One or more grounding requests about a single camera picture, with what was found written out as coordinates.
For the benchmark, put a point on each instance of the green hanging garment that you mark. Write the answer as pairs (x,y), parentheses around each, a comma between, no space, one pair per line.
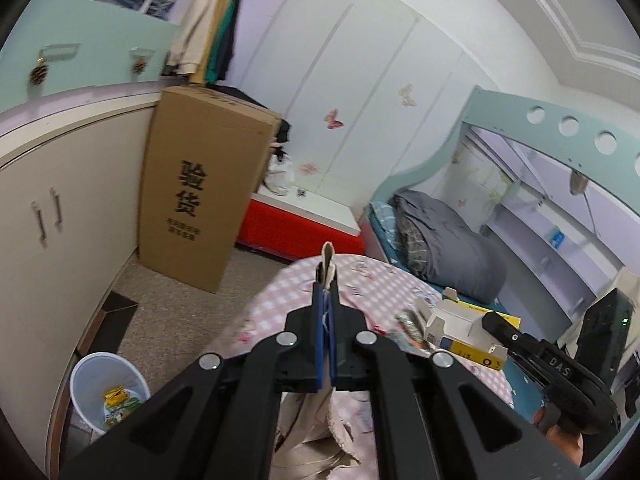
(224,35)

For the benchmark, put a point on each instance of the brown hanging ornament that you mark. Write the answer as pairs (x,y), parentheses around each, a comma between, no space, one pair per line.
(577,182)

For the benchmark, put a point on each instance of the grey folded clothes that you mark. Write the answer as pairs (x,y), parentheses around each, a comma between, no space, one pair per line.
(162,2)

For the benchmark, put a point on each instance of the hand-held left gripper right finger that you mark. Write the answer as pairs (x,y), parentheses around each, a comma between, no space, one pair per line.
(345,355)

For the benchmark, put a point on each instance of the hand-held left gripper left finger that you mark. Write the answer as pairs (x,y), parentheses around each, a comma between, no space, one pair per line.
(320,350)

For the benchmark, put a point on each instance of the white low cabinet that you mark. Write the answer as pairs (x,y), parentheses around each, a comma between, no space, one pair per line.
(30,260)

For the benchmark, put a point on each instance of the white wardrobe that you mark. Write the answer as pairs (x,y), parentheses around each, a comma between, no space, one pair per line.
(360,60)

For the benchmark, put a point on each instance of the black flat cloth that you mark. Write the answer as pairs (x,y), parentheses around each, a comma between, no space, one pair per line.
(235,95)

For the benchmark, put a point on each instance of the white plastic bag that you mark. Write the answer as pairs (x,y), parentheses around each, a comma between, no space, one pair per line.
(277,177)

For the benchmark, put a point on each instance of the pine cone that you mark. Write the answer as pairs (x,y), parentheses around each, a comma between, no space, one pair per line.
(139,65)
(37,74)

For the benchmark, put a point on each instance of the mint green drawer cabinet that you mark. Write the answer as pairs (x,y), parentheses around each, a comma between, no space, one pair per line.
(100,30)

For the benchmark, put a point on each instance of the large cardboard box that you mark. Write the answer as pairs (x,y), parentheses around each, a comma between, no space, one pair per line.
(200,185)

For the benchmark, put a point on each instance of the beige cloth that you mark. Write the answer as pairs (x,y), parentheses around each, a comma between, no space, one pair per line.
(310,425)

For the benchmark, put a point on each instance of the small blue box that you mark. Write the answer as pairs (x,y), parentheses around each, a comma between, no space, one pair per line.
(556,237)

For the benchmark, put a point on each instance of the grey quilt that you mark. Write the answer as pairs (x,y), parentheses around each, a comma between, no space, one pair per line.
(450,240)

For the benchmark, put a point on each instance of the white bed wall shelf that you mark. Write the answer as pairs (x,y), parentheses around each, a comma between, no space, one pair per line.
(530,240)

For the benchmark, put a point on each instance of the white and yellow box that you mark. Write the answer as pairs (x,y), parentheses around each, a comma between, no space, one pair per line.
(455,327)

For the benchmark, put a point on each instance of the blue plaid pillow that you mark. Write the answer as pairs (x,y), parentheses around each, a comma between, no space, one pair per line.
(382,215)

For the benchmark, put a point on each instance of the black clothing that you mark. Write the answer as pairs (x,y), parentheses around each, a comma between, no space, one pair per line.
(285,132)

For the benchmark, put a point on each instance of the white plastic bucket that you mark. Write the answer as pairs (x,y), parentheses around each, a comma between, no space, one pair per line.
(87,380)

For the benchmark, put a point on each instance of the faded pink butterfly sticker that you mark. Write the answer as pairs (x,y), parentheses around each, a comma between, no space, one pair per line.
(309,167)

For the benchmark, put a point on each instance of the pink checked tablecloth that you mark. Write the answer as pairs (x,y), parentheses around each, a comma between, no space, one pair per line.
(370,280)

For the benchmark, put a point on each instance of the small green white box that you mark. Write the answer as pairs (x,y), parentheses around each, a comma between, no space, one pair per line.
(125,410)

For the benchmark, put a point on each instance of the beige butterfly sticker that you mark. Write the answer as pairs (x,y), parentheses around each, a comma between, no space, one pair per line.
(407,95)

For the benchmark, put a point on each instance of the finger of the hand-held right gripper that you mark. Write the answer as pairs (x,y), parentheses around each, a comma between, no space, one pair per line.
(555,365)

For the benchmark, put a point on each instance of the red box with white lid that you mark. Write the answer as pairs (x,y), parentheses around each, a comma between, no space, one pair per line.
(270,230)

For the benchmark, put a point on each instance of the cream hanging jacket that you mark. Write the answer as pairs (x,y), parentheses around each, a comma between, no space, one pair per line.
(197,15)

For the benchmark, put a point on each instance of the grey plaid blanket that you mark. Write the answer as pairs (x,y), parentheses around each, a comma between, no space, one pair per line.
(417,245)

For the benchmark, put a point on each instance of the person's right hand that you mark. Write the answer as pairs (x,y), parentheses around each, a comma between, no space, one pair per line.
(565,442)

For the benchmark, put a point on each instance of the mint green bunk bed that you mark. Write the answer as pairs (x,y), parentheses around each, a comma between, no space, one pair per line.
(500,105)

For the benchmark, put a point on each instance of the dark hanging jacket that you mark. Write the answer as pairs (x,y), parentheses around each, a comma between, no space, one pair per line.
(233,52)

